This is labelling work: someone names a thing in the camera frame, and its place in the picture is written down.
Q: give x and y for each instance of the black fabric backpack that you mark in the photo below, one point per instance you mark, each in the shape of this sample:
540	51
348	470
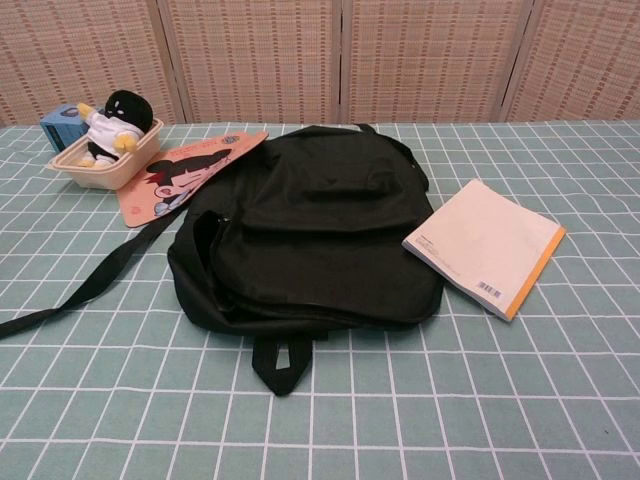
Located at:
320	240

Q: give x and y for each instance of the white orange-spined notebook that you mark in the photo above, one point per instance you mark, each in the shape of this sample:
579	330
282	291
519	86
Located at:
480	245

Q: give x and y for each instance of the orange cartoon girl card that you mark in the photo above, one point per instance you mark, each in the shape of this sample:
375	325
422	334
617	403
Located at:
165	190

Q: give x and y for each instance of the woven bamboo folding screen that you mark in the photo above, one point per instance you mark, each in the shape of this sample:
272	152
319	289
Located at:
280	55

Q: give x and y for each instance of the green checked tablecloth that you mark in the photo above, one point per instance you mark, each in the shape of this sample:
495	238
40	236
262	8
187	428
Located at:
450	400

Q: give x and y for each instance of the beige plastic tray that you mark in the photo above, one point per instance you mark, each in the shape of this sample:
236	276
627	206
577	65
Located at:
122	170

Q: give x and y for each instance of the black-haired plush doll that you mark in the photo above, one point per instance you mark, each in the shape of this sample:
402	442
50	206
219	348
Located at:
125	112

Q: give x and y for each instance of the small light blue box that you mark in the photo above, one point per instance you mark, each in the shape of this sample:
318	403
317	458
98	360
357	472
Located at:
60	127

